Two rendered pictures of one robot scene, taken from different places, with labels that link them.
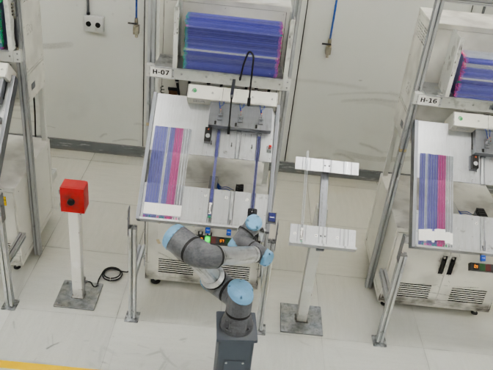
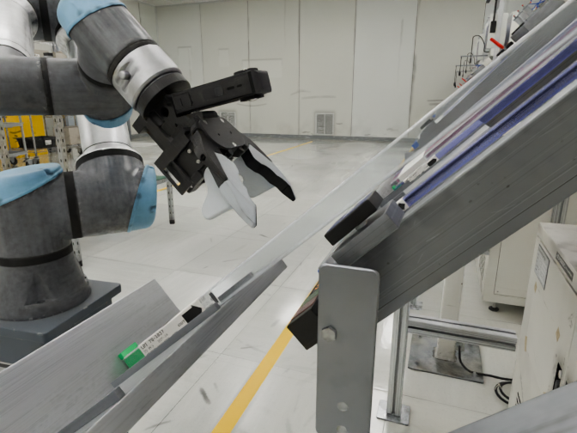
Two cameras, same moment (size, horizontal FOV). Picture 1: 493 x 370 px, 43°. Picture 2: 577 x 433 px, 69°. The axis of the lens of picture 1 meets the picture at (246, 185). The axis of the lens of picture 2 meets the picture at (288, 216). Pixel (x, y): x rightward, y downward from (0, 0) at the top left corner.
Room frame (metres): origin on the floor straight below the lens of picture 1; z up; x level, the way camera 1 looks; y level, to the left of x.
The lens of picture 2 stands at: (2.80, -0.49, 0.89)
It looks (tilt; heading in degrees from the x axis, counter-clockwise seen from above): 16 degrees down; 111
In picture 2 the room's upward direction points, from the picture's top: straight up
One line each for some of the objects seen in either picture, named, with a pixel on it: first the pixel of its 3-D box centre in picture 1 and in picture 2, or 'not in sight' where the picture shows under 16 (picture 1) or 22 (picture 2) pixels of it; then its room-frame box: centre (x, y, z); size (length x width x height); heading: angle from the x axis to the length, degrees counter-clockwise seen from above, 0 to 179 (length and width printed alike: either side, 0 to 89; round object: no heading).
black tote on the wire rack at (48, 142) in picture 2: not in sight; (37, 142); (-2.67, 3.81, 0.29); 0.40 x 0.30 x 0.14; 91
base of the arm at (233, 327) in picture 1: (237, 317); (38, 272); (2.16, -0.03, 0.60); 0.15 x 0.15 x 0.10
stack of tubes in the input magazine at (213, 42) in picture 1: (232, 45); not in sight; (3.21, 0.15, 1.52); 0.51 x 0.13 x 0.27; 91
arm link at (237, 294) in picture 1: (238, 296); (32, 206); (2.16, -0.02, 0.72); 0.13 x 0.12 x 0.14; 49
